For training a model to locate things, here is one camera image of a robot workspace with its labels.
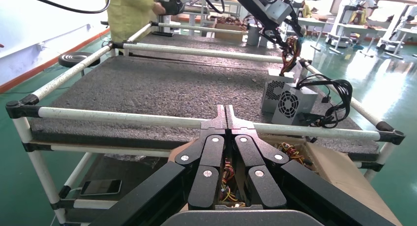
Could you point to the dark lower shelf board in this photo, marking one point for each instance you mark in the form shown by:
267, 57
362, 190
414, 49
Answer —
130, 179

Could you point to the small grey power supply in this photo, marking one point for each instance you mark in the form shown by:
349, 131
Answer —
252, 35

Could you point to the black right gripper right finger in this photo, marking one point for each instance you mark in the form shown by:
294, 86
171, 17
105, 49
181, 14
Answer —
265, 188

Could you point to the white lower frame rail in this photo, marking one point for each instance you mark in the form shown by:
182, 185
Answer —
114, 150
94, 204
78, 172

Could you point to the white workbench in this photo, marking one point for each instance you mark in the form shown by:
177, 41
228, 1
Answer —
407, 31
316, 21

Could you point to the white table frame leg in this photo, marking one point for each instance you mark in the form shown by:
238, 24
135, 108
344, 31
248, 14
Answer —
35, 159
381, 159

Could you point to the bystander bare hand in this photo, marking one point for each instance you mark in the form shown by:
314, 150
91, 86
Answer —
159, 8

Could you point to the black smartphone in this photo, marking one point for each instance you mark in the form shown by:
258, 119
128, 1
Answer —
101, 187

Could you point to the bystander in white shirt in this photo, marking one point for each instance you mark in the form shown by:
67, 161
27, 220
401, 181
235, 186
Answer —
361, 0

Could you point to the black round stool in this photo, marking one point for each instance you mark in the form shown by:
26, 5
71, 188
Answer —
76, 59

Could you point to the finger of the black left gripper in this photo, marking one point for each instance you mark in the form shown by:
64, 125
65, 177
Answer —
275, 37
296, 24

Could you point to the bystander in yellow shirt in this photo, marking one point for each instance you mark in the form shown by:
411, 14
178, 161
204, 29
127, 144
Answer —
130, 9

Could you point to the brown cardboard divider box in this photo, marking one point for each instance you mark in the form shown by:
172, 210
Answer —
342, 179

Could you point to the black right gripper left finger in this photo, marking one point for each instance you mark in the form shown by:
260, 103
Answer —
205, 185

